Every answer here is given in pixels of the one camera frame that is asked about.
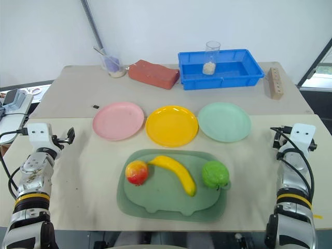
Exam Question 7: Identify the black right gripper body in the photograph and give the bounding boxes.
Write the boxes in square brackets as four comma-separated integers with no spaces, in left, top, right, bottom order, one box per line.
[272,131,285,150]

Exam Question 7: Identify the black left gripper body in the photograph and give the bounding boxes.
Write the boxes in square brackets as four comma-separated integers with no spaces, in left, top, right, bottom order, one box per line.
[51,134,68,151]

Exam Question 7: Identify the pink plastic plate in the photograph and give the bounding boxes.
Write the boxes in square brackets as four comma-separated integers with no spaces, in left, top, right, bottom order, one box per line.
[92,102,145,142]

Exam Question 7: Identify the mint green plastic plate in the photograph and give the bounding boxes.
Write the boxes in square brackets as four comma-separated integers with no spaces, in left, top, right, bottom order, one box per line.
[198,102,252,143]

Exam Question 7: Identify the green fruit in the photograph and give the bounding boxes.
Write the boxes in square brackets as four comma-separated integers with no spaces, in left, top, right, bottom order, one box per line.
[202,160,230,190]

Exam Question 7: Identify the yellow plastic plate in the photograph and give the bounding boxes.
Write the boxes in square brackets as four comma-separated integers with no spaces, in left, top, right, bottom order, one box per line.
[145,105,200,148]

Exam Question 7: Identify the wooden block with holes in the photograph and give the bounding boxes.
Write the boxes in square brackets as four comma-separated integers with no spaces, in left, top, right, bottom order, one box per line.
[264,67,284,100]

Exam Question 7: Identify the white side tray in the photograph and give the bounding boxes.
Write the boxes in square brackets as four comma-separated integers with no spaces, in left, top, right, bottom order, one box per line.
[0,111,30,145]

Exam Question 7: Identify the grey blue device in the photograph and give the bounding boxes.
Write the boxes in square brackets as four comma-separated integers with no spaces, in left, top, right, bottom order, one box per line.
[0,88,35,115]

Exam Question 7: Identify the blue plastic bin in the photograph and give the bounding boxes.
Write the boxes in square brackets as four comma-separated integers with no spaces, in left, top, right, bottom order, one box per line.
[177,49,266,91]

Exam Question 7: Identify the red yellow apple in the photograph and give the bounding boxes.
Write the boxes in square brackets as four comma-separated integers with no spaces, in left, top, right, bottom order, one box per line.
[125,160,149,186]

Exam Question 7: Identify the glass beaker with purple item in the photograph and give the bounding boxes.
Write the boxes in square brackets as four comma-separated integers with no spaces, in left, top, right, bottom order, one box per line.
[100,47,128,78]

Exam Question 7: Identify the glass stirring rod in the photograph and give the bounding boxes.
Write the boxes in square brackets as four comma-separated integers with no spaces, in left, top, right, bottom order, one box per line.
[93,46,122,70]

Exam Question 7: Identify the clear glass beaker with grains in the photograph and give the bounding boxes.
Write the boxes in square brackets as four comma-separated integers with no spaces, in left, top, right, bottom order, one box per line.
[202,40,222,76]

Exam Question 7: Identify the red brick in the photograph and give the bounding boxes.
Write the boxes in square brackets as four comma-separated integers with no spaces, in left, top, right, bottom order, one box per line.
[128,59,181,90]

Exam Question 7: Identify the yellow banana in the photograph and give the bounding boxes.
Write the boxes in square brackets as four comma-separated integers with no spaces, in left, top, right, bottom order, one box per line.
[147,155,197,198]

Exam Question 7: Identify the grey metal pole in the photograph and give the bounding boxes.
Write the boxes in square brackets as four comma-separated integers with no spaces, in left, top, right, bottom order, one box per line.
[80,0,107,56]

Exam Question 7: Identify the green plastic tray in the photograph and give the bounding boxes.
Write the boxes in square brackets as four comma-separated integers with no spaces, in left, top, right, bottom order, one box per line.
[116,148,232,224]

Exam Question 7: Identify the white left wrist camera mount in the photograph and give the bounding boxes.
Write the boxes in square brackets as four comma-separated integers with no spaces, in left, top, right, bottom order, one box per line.
[25,122,54,149]

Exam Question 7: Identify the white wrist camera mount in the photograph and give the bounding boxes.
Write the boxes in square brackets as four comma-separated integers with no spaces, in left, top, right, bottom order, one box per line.
[25,122,54,149]
[289,123,316,158]

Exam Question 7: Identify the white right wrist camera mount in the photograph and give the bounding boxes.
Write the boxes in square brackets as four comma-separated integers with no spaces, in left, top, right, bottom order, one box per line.
[289,123,316,158]

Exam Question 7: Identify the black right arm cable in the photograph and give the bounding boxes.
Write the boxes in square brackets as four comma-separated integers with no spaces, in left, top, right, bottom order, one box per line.
[275,126,316,208]

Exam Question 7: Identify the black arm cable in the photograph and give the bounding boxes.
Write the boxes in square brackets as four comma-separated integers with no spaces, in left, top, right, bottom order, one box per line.
[275,126,316,208]
[0,127,29,201]

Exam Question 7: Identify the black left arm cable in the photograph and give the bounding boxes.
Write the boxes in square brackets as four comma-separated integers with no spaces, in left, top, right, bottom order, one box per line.
[0,127,29,201]

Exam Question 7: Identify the black metal frame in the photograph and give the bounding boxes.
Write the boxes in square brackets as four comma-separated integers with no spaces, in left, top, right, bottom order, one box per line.
[296,38,332,92]

